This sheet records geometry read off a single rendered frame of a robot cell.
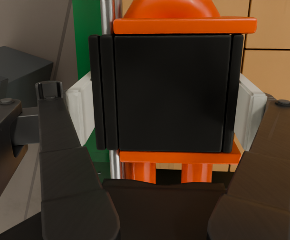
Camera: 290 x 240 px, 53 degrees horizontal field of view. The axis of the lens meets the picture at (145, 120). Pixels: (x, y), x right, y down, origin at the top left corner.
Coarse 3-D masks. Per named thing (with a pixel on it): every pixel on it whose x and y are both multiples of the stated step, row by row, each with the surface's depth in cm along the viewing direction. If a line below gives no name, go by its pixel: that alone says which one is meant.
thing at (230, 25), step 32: (128, 32) 15; (160, 32) 15; (192, 32) 15; (224, 32) 15; (128, 64) 16; (160, 64) 15; (192, 64) 15; (224, 64) 15; (128, 96) 16; (160, 96) 16; (192, 96) 16; (224, 96) 16; (128, 128) 17; (160, 128) 17; (192, 128) 17; (224, 128) 17; (128, 160) 18; (160, 160) 18; (192, 160) 17; (224, 160) 17
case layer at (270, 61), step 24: (216, 0) 77; (240, 0) 77; (264, 0) 77; (288, 0) 76; (264, 24) 79; (288, 24) 78; (264, 48) 81; (288, 48) 81; (264, 72) 83; (288, 72) 83; (288, 96) 85; (240, 144) 92; (168, 168) 97; (216, 168) 95
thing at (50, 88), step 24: (48, 96) 13; (48, 120) 11; (48, 144) 9; (72, 144) 9; (48, 168) 7; (72, 168) 7; (48, 192) 6; (72, 192) 6; (96, 192) 5; (48, 216) 5; (72, 216) 5; (96, 216) 5
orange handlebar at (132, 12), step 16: (144, 0) 16; (160, 0) 16; (176, 0) 16; (192, 0) 16; (208, 0) 16; (128, 16) 16; (144, 16) 16; (160, 16) 16; (176, 16) 16; (192, 16) 16; (208, 16) 16; (128, 176) 20; (144, 176) 20; (192, 176) 19; (208, 176) 20
